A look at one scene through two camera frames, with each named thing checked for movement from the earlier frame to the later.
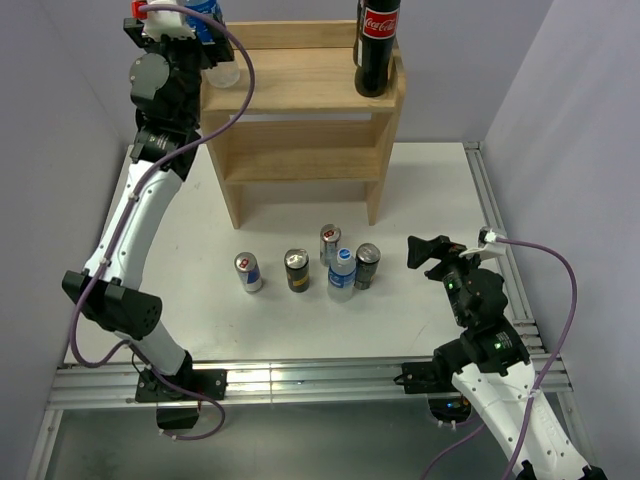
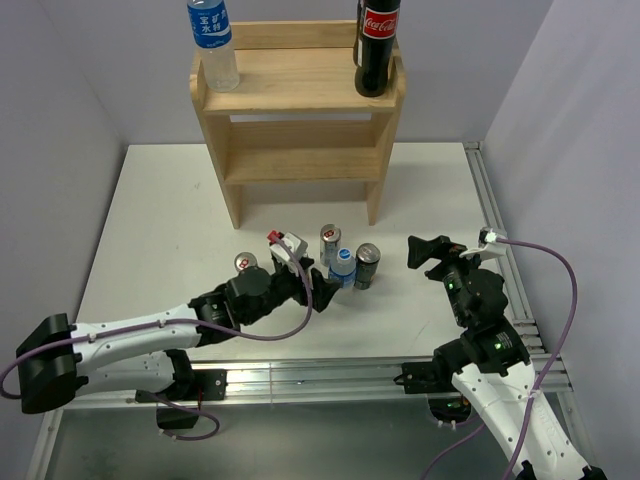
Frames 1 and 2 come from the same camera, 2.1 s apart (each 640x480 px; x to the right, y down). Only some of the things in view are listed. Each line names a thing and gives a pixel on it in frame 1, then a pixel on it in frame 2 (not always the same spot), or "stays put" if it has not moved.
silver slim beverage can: (330, 243) stays put
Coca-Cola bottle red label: (378, 27) stays put
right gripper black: (441, 247) stays put
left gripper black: (208, 54) -> (322, 289)
